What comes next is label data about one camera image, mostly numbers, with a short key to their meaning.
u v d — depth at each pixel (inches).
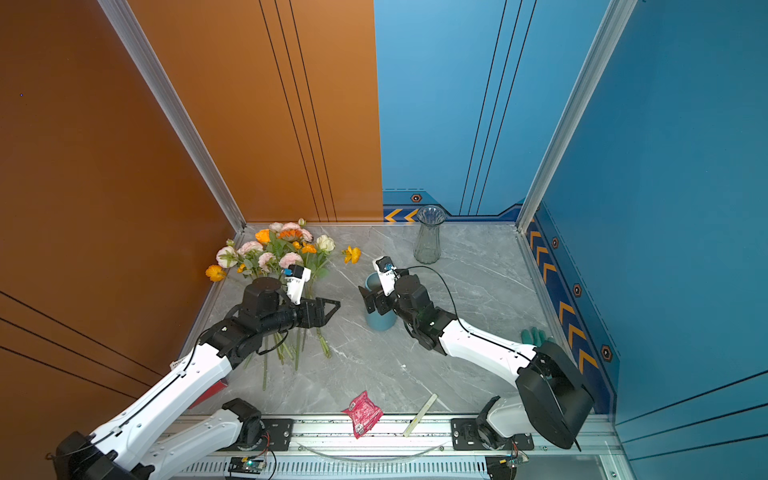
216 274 40.5
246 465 27.8
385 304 28.1
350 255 42.8
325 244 42.8
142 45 29.2
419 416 30.2
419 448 28.4
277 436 29.0
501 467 27.5
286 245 41.5
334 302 28.2
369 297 27.9
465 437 28.5
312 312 26.2
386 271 26.7
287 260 39.1
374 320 34.8
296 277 26.7
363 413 29.8
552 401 15.7
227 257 41.4
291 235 42.4
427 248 44.3
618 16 27.4
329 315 27.4
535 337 34.6
